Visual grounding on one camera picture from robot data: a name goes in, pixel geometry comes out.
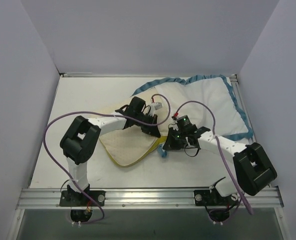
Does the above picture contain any cream yellow pillow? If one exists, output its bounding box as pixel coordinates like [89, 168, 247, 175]
[97, 98, 172, 168]

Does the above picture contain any blue white pillowcase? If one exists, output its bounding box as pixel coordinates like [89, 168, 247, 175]
[130, 74, 255, 158]

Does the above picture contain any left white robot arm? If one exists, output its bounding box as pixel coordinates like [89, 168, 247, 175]
[60, 96, 162, 206]

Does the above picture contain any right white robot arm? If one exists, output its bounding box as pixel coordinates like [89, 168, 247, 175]
[162, 115, 278, 205]

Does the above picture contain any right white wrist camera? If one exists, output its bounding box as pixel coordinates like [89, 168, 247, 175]
[168, 113, 186, 131]

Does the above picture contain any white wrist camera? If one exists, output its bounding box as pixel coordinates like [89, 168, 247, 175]
[168, 113, 186, 131]
[149, 98, 163, 115]

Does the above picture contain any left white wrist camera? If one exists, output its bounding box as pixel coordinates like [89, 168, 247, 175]
[149, 98, 163, 115]

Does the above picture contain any front aluminium rail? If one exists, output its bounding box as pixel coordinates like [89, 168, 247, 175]
[15, 186, 285, 210]

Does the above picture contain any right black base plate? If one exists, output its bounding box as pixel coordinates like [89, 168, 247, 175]
[194, 189, 238, 207]

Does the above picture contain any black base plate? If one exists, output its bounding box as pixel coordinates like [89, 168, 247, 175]
[59, 190, 106, 207]
[194, 189, 238, 207]

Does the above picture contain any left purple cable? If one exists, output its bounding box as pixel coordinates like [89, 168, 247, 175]
[44, 93, 173, 224]

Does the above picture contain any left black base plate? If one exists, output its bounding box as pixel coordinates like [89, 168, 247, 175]
[59, 190, 106, 207]

